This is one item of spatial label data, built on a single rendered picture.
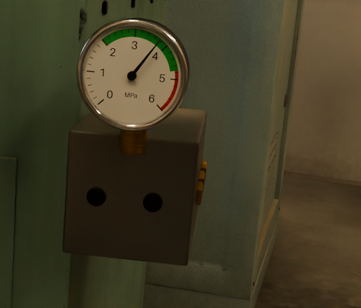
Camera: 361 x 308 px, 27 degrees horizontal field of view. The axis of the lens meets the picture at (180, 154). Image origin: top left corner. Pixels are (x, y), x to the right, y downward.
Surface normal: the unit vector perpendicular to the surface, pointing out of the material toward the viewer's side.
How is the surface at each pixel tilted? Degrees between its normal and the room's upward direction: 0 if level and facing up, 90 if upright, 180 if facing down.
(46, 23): 90
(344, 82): 90
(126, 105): 90
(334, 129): 90
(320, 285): 0
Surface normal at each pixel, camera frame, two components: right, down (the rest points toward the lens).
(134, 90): -0.07, 0.22
